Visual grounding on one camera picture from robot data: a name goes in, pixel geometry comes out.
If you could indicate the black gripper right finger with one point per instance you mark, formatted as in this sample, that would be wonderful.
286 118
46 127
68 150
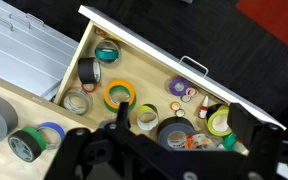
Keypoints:
242 120

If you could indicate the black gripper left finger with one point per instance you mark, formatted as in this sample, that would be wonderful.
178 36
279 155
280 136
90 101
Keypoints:
123 115

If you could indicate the black masking tape roll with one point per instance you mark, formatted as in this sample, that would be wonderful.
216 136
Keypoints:
30 141

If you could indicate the small green tape roll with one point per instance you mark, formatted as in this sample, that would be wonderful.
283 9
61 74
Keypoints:
229 140

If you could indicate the orange masking tape roll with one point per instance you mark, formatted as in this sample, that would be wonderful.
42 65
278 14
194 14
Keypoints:
119 82

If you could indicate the wooden drawer with white front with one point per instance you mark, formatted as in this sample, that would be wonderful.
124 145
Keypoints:
144 76

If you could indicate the large black gaffer tape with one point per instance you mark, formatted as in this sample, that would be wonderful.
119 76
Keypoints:
175 123

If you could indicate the purple tape roll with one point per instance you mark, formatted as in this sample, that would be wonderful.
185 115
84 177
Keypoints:
172 88

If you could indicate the black tape roll white core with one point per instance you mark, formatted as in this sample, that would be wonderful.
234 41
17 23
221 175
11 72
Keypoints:
85 70

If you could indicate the clear tape roll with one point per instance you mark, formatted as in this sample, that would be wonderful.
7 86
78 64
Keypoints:
65 103

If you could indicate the teal tape roll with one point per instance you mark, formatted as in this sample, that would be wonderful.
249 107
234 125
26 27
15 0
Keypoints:
106 54
100 44

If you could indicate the blue masking tape roll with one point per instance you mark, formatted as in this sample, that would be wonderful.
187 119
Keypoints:
52 126

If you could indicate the green masking tape roll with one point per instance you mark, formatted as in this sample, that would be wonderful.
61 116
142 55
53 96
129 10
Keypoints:
37 135

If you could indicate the small glue bottle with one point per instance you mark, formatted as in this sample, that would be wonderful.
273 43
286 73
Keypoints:
203 111

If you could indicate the clear plastic bag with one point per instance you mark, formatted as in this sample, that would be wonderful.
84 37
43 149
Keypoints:
200 141

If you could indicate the small yellow object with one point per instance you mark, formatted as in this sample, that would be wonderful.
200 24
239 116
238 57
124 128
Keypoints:
114 38

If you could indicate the red floor mat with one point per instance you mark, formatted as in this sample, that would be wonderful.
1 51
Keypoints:
277 20

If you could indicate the grey duct tape roll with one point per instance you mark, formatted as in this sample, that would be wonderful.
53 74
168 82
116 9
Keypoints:
0 110

